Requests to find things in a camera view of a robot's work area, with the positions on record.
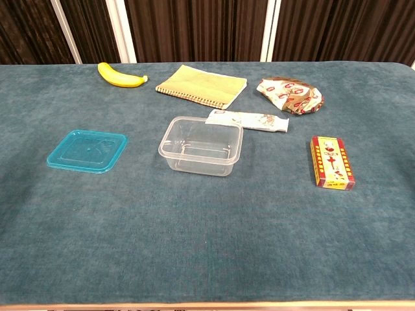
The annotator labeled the transparent plastic container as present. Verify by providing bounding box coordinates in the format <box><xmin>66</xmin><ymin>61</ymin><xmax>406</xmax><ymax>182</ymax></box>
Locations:
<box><xmin>158</xmin><ymin>116</ymin><xmax>244</xmax><ymax>178</ymax></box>

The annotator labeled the blue translucent square lid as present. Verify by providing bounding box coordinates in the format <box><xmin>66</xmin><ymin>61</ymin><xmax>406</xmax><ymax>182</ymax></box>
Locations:
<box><xmin>46</xmin><ymin>129</ymin><xmax>129</xmax><ymax>175</ymax></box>

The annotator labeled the white printed toothpaste tube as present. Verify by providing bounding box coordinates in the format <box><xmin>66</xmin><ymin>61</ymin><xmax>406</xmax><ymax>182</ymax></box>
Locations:
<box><xmin>205</xmin><ymin>109</ymin><xmax>290</xmax><ymax>133</ymax></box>

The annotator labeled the tan spiral notebook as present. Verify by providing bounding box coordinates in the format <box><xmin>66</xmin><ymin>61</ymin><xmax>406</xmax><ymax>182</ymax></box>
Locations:
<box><xmin>155</xmin><ymin>64</ymin><xmax>248</xmax><ymax>110</ymax></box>

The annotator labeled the teal table cloth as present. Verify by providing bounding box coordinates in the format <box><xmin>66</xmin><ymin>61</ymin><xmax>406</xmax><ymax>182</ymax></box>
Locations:
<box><xmin>0</xmin><ymin>61</ymin><xmax>415</xmax><ymax>305</ymax></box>

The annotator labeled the crumpled red white snack wrapper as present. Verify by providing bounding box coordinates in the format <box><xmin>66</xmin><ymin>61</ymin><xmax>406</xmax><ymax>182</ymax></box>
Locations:
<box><xmin>255</xmin><ymin>76</ymin><xmax>325</xmax><ymax>116</ymax></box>

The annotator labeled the yellow banana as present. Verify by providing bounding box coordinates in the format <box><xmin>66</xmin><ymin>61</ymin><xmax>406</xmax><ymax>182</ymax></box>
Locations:
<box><xmin>97</xmin><ymin>62</ymin><xmax>148</xmax><ymax>88</ymax></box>

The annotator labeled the red yellow card box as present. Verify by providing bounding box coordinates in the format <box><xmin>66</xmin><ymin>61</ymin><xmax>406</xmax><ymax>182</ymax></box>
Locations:
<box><xmin>310</xmin><ymin>135</ymin><xmax>356</xmax><ymax>191</ymax></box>

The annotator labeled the dark brown pleated curtain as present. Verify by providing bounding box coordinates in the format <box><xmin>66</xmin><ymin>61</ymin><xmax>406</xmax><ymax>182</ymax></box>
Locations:
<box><xmin>0</xmin><ymin>0</ymin><xmax>415</xmax><ymax>65</ymax></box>

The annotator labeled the wide white frame post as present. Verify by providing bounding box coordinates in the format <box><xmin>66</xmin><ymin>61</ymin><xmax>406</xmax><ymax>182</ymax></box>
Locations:
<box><xmin>106</xmin><ymin>0</ymin><xmax>137</xmax><ymax>64</ymax></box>

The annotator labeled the thin grey white frame post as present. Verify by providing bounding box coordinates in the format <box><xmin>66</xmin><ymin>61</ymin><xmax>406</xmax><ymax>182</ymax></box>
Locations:
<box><xmin>50</xmin><ymin>0</ymin><xmax>82</xmax><ymax>65</ymax></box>

